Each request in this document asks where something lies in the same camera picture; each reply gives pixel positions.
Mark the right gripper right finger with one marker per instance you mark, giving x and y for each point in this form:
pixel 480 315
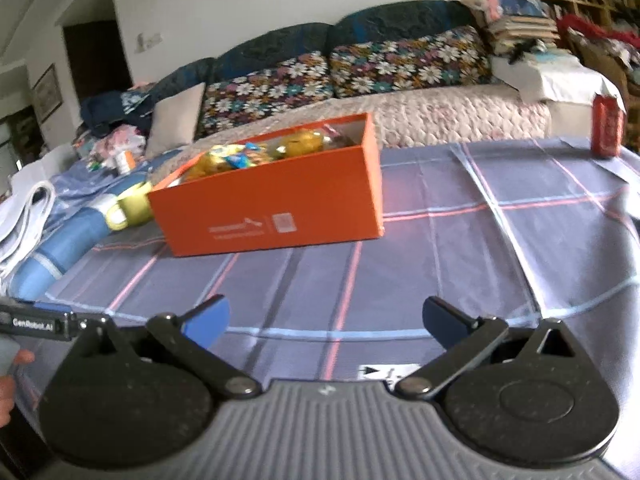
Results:
pixel 527 397

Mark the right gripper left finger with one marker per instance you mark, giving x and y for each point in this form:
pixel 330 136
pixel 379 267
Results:
pixel 130 396

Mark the blue cookie packet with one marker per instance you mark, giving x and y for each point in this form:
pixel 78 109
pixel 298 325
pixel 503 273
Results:
pixel 248 155

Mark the yellow snack bag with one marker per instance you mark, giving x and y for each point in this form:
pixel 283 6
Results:
pixel 300 143
pixel 213 161

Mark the chocolate cake snack packet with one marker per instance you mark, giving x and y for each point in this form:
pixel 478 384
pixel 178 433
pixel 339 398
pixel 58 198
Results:
pixel 345 135

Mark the white cloth on sofa arm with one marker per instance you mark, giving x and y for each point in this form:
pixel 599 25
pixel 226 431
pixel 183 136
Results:
pixel 555 78

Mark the person's left hand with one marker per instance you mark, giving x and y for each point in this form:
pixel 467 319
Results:
pixel 7 387

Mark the blue striped bedding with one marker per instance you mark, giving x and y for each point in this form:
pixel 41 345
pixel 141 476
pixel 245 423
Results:
pixel 76 223

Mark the yellow-green mug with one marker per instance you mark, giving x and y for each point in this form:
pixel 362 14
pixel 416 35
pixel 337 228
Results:
pixel 132 208

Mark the plaid blue tablecloth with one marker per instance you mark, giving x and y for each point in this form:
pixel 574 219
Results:
pixel 523 230

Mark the small framed picture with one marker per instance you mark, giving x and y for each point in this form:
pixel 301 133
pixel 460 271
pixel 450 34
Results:
pixel 46 94

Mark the beige plain pillow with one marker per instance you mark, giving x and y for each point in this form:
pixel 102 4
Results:
pixel 174 121

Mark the red soda can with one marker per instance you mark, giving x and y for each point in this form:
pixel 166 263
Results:
pixel 608 126

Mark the orange cardboard box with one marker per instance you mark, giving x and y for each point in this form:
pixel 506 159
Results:
pixel 329 197

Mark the quilted beige sofa cover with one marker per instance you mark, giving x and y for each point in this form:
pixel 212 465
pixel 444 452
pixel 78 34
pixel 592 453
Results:
pixel 404 119

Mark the wicker chair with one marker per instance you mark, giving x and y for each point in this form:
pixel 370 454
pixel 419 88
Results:
pixel 615 55

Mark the right floral cushion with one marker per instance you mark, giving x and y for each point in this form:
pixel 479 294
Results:
pixel 453 58

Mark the floral cushion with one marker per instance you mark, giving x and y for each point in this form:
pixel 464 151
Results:
pixel 453 58
pixel 293 83

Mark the left floral cushion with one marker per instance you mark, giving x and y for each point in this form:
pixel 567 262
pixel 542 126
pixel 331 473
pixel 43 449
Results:
pixel 293 83

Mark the stack of books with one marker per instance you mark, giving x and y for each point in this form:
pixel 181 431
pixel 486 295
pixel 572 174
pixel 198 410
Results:
pixel 517 28

